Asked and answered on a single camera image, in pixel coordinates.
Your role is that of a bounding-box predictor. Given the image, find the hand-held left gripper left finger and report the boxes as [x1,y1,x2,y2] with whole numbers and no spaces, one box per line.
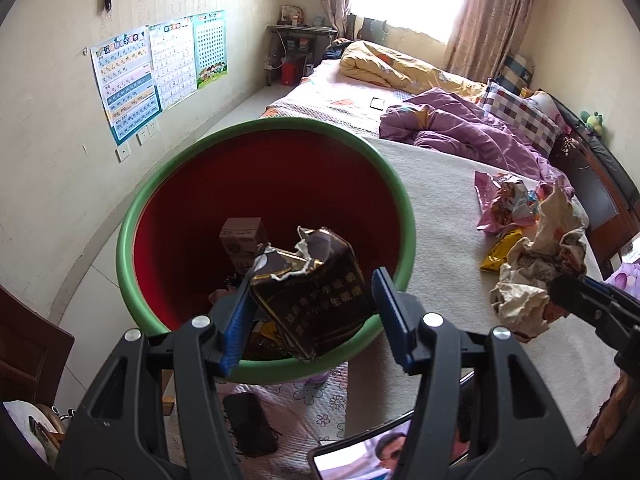
[60,272,256,480]

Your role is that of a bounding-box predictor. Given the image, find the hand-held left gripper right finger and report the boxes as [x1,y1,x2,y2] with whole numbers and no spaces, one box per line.
[371,266,583,480]

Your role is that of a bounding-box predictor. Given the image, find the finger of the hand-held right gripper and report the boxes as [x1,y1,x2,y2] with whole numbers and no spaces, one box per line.
[548,280,633,346]
[570,276,640,313]

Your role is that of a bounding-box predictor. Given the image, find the dark cigarette box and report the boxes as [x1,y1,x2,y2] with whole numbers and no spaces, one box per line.
[248,226,376,361]

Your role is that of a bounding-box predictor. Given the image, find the beige paper wrapper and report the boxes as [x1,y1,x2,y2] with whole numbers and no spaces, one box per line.
[489,180,591,343]

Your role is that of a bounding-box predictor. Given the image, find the red basin with green rim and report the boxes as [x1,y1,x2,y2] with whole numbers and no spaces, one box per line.
[116,116,416,386]

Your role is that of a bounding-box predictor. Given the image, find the purple floral cloth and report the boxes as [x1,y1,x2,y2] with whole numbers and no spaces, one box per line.
[605,260,640,301]

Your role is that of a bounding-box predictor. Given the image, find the cream blanket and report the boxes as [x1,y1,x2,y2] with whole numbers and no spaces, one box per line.
[345,137,621,446]

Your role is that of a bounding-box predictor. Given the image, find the small beige carton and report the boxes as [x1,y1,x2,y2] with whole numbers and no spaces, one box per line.
[219,217,268,273]

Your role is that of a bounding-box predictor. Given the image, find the large black phone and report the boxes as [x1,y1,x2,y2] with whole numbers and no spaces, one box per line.
[222,392,278,458]

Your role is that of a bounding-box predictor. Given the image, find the yellow snack packet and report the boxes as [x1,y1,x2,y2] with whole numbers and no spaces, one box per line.
[480,227,523,273]

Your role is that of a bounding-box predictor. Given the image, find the dark wooden headboard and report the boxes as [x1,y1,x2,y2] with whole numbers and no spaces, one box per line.
[542,95,640,266]

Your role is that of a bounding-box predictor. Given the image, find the colourful crumpled wrapper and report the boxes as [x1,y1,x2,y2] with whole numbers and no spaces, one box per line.
[492,175,538,226]

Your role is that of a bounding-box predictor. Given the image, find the pink plastic wrapper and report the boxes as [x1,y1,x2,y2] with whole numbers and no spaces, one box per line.
[474,170,546,235]

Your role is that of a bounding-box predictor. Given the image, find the smartphone with lit screen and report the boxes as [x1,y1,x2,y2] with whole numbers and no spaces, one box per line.
[307,375,476,480]

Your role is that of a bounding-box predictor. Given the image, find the green plush toy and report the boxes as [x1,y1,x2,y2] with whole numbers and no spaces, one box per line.
[580,109,606,136]

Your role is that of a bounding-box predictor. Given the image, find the purple quilt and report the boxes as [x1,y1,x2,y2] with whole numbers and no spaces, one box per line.
[378,87,576,196]

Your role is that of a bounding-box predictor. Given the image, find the checkered pillow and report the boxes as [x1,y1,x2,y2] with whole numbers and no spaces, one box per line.
[482,80,561,156]

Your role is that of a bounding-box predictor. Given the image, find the pink pillow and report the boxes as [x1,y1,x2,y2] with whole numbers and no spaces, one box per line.
[522,91,568,131]

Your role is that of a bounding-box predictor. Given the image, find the wooden chair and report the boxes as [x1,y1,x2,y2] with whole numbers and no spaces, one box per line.
[0,285,76,406]

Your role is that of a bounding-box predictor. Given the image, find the white printed bag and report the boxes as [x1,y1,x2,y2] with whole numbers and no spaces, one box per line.
[0,400,56,466]

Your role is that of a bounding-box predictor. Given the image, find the blue striped cushion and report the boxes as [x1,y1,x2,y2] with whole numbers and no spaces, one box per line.
[500,54,535,93]

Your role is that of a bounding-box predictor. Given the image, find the yellow quilt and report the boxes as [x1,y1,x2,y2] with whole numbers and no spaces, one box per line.
[340,40,488,101]

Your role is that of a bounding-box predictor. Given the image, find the red bag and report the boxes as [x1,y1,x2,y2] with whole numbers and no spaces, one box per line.
[281,56,306,86]

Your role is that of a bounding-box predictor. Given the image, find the dark clothes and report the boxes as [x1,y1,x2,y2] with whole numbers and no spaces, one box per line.
[322,37,356,63]

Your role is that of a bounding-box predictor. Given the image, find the dark green chair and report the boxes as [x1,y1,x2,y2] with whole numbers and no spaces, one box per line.
[347,14,390,41]

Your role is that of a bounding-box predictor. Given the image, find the dark desk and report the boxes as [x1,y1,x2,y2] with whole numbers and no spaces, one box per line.
[267,24,338,86]

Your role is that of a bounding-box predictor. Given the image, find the wide beige curtain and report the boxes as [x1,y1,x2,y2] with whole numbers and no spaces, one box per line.
[442,0,541,83]

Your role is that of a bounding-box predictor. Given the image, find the blue bordered wall poster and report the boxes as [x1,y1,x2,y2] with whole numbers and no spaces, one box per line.
[90,25,163,147]

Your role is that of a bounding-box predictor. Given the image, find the white chart wall poster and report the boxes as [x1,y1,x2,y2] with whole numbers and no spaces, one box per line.
[148,16,198,112]

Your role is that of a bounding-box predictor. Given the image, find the green number wall poster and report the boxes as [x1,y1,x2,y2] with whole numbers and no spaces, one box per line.
[192,10,230,90]

